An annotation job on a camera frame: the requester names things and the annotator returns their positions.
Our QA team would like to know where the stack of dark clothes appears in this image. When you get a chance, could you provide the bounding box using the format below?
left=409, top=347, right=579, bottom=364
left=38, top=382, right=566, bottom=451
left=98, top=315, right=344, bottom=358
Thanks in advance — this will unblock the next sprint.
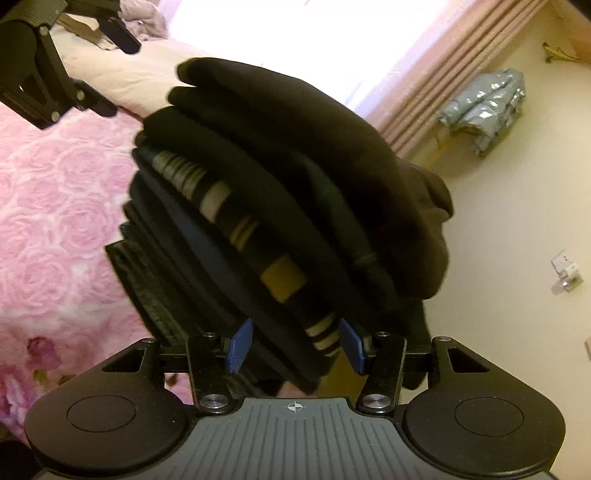
left=105, top=56, right=455, bottom=398

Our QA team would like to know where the grey lilac cloth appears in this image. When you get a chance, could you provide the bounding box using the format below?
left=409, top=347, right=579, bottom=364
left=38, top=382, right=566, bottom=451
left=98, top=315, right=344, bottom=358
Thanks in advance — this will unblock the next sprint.
left=119, top=0, right=168, bottom=40

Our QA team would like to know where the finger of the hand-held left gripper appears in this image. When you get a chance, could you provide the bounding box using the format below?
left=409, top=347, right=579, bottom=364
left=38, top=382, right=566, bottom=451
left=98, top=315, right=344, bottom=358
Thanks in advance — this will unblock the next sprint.
left=69, top=79, right=119, bottom=119
left=67, top=0, right=141, bottom=55

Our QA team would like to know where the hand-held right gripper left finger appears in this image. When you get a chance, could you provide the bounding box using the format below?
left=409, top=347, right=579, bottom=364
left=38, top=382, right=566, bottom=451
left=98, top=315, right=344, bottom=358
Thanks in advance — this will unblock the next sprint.
left=99, top=318, right=254, bottom=414

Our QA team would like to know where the pink curtain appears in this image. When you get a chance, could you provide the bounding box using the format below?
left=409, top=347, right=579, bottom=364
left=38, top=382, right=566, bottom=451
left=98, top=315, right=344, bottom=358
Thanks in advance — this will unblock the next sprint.
left=369, top=0, right=550, bottom=160

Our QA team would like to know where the silver puffer jacket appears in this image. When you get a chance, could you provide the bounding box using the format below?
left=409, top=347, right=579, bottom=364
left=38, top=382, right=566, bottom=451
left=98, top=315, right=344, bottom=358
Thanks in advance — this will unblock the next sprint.
left=438, top=68, right=527, bottom=158

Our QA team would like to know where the yellow green small object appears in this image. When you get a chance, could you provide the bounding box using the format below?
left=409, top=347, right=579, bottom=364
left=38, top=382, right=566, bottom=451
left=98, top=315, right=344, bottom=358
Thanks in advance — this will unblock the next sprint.
left=541, top=41, right=580, bottom=64

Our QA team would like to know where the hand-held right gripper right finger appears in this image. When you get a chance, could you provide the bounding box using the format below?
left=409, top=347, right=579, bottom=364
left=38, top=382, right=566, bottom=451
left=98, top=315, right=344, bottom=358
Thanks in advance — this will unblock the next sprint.
left=339, top=318, right=492, bottom=414

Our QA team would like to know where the white wall socket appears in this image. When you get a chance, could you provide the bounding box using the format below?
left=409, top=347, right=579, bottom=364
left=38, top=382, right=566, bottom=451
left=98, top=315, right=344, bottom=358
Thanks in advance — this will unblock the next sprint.
left=551, top=249, right=581, bottom=295

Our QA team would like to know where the pink floral blanket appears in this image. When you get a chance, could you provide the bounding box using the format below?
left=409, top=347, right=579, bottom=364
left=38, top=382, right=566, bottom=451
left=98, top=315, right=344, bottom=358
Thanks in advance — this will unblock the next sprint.
left=0, top=99, right=195, bottom=446

